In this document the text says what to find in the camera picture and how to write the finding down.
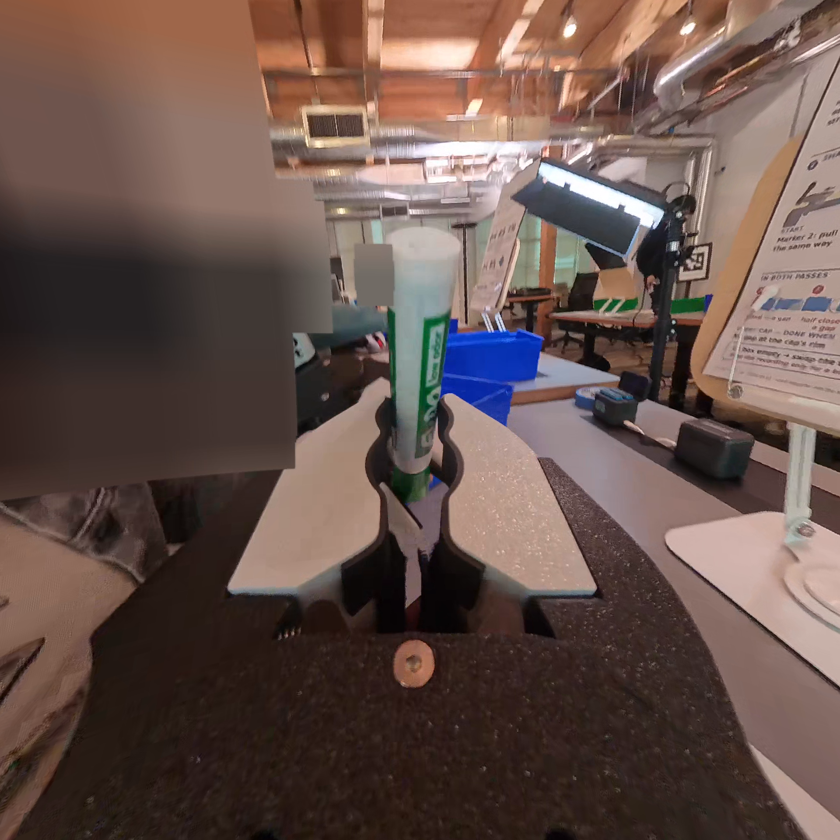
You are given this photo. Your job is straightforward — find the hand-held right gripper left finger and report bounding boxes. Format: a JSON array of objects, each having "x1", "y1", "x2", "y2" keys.
[{"x1": 227, "y1": 394, "x2": 416, "y2": 620}]

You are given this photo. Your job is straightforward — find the black box with blue top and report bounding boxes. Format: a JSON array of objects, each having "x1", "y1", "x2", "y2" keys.
[{"x1": 594, "y1": 388, "x2": 640, "y2": 426}]

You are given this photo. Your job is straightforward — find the black studio light panel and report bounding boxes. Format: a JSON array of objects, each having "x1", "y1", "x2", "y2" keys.
[{"x1": 512, "y1": 158, "x2": 670, "y2": 277}]

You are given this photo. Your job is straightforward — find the blue plastic bin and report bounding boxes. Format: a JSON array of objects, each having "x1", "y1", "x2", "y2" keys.
[
  {"x1": 444, "y1": 329, "x2": 544, "y2": 384},
  {"x1": 440, "y1": 374, "x2": 515, "y2": 427}
]

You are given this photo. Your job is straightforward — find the white hanging sign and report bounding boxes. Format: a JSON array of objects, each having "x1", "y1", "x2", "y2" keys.
[{"x1": 470, "y1": 164, "x2": 539, "y2": 316}]

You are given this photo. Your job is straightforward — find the green marker cap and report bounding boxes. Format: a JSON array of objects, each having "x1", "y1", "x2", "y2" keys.
[{"x1": 392, "y1": 468, "x2": 431, "y2": 506}]

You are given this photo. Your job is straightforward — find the black vertical pole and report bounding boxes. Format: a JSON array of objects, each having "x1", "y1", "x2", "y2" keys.
[{"x1": 650, "y1": 184, "x2": 697, "y2": 401}]

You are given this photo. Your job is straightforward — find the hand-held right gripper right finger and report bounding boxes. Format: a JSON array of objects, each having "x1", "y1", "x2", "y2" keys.
[{"x1": 427, "y1": 398, "x2": 598, "y2": 618}]

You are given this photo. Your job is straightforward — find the white table sign stand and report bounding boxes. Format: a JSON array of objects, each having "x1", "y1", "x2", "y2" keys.
[{"x1": 667, "y1": 99, "x2": 840, "y2": 690}]

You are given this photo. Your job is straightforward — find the green whiteboard marker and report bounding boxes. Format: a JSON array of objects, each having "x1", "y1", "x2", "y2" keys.
[{"x1": 385, "y1": 227, "x2": 463, "y2": 473}]

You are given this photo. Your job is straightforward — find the black boxy object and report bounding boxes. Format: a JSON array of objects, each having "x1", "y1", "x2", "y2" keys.
[{"x1": 676, "y1": 418, "x2": 756, "y2": 481}]

